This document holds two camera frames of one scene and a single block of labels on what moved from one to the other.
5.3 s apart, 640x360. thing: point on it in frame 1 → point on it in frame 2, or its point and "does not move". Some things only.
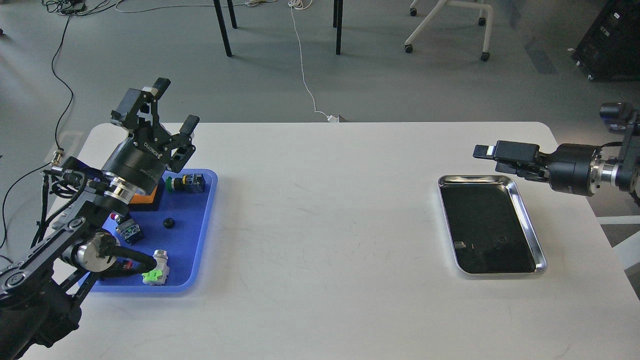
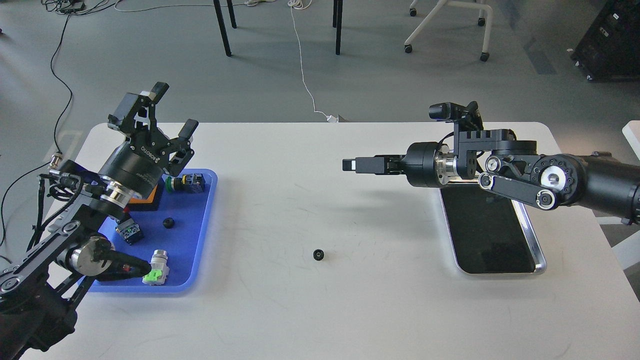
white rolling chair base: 485,55 does not move
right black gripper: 568,168 → 418,163
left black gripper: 142,159 does not move
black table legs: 338,10 does not move
